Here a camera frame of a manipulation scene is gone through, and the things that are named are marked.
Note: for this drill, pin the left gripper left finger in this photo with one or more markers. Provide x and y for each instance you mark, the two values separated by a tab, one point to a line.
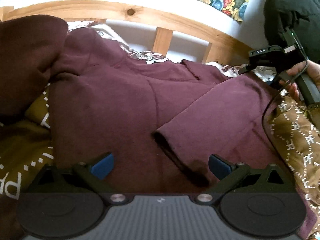
79	183

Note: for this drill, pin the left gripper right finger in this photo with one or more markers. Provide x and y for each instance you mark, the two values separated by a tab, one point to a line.
241	178

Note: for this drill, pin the maroon long-sleeve shirt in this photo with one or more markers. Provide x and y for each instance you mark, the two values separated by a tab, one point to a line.
37	51

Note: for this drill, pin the right hand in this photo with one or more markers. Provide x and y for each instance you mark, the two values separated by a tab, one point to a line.
312	71

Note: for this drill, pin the black puffy jacket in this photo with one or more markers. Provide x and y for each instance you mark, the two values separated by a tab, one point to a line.
302	16

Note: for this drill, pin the brown patterned PF bedspread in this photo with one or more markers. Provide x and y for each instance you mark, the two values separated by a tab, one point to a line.
297	139

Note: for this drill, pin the wooden bed frame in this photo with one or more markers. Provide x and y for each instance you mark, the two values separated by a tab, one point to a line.
222	48

